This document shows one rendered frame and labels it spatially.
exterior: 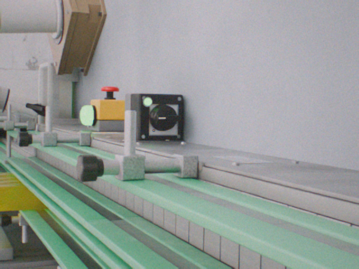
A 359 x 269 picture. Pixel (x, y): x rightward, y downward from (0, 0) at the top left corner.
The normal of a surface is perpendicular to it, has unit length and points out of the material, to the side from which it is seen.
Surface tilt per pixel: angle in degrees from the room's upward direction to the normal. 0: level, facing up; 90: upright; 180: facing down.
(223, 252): 0
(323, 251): 90
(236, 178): 0
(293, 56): 0
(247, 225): 90
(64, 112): 90
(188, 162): 90
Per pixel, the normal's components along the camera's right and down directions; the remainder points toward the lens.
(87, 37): 0.22, 0.84
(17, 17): 0.43, 0.34
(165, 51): -0.91, 0.00
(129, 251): 0.02, -1.00
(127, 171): 0.40, 0.06
